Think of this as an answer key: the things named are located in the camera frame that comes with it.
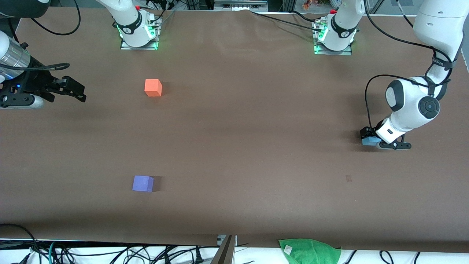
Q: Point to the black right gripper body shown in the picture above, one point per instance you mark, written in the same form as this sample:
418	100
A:
33	81

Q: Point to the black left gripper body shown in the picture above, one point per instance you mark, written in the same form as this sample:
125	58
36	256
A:
366	132

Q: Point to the light blue foam block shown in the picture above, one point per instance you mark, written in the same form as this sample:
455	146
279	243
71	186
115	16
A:
370	141

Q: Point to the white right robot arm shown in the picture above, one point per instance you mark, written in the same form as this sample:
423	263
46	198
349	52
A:
128	18

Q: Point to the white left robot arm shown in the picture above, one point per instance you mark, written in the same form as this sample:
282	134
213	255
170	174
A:
410	106

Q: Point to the orange foam block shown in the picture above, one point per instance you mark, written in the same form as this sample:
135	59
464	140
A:
152	88

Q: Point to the purple foam block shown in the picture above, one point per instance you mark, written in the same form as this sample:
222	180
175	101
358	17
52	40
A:
142	183

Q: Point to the green towel cloth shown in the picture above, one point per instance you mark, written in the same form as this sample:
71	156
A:
311	253

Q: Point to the brown table cover sheet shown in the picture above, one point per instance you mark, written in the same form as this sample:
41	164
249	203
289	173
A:
234	146

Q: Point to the white cloth tag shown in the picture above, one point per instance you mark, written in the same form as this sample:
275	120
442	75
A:
288	249

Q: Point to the colourful toy pile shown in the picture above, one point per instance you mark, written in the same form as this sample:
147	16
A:
318	3

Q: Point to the white power socket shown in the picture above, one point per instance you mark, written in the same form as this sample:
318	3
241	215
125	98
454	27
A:
220	239

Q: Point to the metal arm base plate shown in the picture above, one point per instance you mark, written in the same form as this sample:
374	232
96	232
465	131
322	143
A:
139	47
333	52

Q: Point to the grey metal post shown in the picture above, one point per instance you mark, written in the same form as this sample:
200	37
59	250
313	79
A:
225	253

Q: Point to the grey metal frame box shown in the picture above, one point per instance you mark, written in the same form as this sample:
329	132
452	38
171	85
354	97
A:
240	4

